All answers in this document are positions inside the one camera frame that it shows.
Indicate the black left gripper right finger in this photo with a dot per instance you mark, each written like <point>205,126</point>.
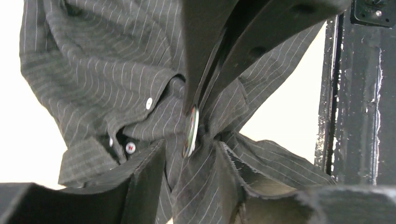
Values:
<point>249,197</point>

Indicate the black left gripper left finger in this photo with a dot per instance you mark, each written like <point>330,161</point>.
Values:
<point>126,194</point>

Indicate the round metal pin brooch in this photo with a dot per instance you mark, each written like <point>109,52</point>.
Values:
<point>191,133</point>

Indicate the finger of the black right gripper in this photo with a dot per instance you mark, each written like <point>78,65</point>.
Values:
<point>203,30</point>
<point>255,27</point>

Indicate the dark pinstriped button shirt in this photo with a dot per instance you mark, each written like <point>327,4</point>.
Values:
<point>109,73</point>

